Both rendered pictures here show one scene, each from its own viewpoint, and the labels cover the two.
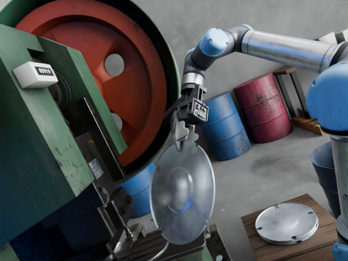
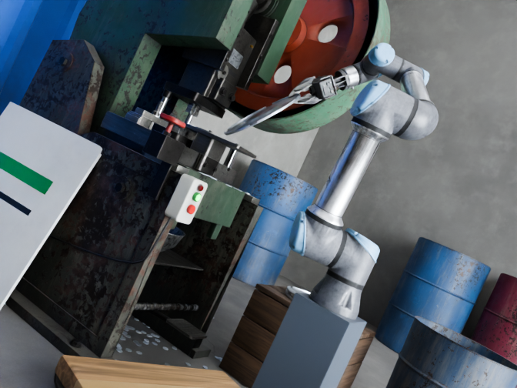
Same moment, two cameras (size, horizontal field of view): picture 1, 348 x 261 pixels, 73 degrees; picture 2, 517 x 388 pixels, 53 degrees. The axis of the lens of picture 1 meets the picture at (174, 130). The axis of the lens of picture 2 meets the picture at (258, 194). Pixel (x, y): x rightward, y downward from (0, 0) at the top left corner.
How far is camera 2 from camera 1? 129 cm
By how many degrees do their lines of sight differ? 23
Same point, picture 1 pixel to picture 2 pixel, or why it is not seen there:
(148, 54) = (355, 43)
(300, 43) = (418, 90)
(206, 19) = not seen: outside the picture
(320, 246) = not seen: hidden behind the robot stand
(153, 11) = (506, 81)
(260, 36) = (412, 76)
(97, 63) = (317, 21)
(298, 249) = not seen: hidden behind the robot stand
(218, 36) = (385, 51)
